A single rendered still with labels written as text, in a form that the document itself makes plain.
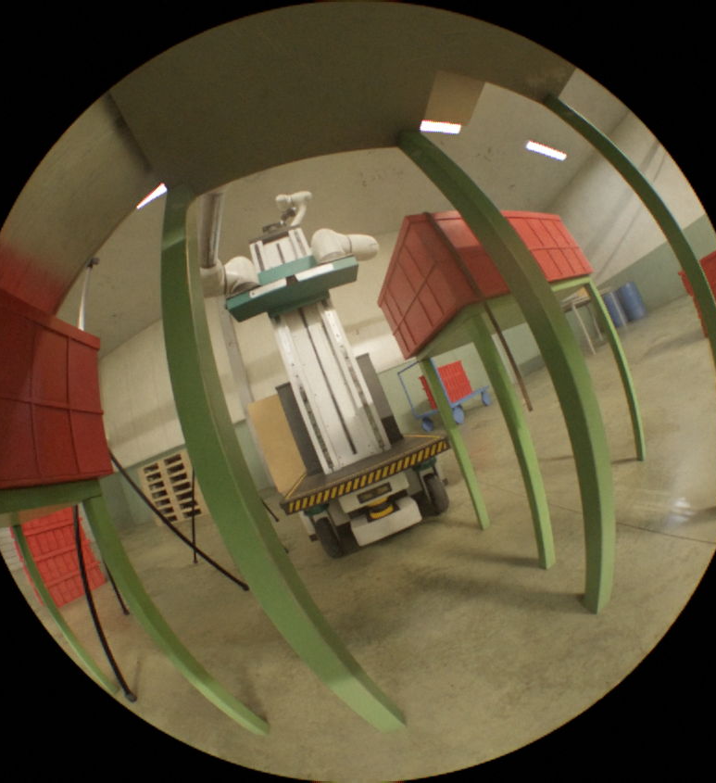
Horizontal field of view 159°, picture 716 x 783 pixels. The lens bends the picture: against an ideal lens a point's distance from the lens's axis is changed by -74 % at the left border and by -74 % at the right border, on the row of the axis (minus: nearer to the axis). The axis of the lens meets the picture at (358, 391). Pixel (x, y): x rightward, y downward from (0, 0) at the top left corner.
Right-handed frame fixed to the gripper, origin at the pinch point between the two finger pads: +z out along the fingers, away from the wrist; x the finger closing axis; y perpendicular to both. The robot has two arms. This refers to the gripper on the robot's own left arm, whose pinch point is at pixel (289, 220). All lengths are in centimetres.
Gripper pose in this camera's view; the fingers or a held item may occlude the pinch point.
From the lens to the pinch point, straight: 257.2
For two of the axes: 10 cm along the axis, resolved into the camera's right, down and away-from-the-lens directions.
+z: -0.4, -1.3, 9.9
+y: -8.1, -5.7, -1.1
